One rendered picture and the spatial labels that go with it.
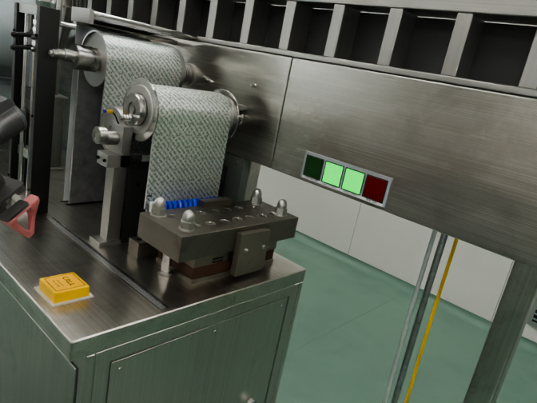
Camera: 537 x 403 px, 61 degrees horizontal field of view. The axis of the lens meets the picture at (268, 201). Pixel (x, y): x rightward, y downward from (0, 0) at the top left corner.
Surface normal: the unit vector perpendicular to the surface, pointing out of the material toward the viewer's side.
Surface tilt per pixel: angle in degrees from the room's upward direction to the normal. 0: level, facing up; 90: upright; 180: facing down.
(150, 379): 90
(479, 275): 90
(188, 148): 90
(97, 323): 0
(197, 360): 90
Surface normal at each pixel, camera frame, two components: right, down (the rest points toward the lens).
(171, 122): 0.73, 0.32
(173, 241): -0.66, 0.08
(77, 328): 0.19, -0.94
